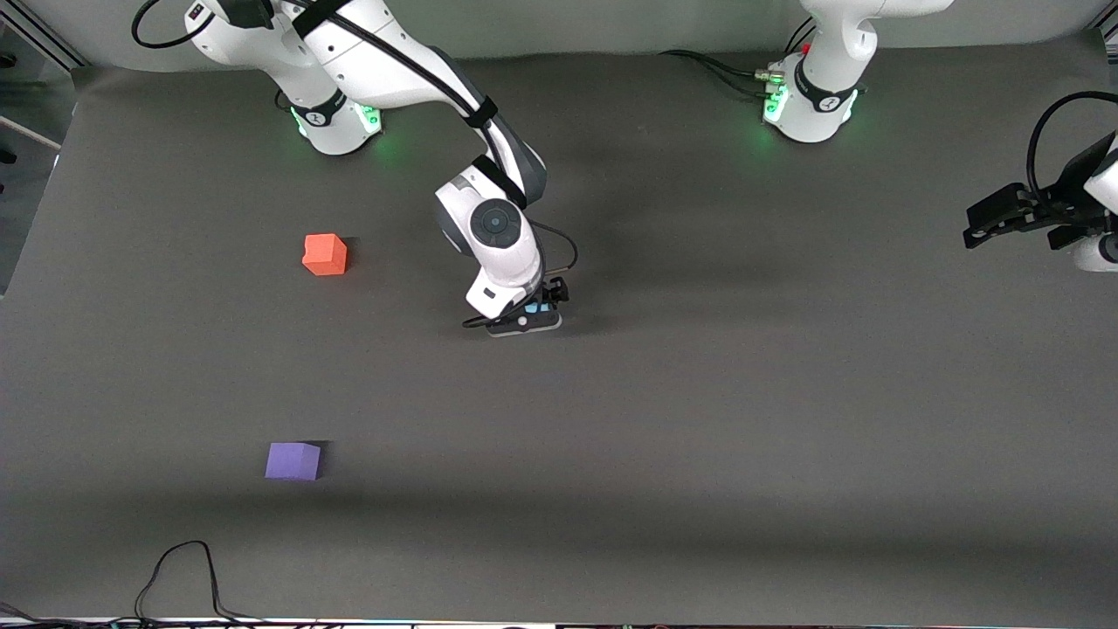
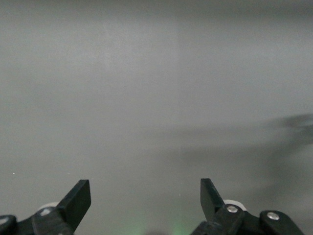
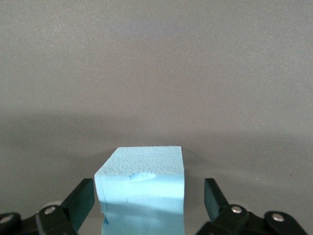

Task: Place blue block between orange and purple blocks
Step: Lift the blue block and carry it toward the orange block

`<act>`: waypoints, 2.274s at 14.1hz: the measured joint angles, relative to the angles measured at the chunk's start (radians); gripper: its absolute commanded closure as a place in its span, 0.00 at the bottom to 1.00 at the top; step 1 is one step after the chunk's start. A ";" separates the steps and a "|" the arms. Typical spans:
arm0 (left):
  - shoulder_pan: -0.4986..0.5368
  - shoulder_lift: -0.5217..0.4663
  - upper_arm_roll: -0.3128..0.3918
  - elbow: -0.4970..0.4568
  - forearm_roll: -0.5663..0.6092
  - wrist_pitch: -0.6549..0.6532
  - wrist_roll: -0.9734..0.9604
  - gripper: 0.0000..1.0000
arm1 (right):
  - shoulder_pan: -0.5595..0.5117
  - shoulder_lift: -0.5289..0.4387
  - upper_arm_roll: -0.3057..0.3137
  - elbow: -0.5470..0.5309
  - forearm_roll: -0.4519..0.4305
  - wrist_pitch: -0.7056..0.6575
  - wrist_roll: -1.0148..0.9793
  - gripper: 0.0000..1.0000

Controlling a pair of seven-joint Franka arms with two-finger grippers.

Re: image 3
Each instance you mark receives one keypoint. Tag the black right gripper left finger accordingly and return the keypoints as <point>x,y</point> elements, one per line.
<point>78,203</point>

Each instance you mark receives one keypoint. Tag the light blue foam block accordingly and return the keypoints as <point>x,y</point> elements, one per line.
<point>141,191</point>

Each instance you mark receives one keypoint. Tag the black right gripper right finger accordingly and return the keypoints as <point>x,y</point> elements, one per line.
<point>215,200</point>

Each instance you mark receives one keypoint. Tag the dark grey table mat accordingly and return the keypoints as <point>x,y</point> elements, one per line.
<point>156,61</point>

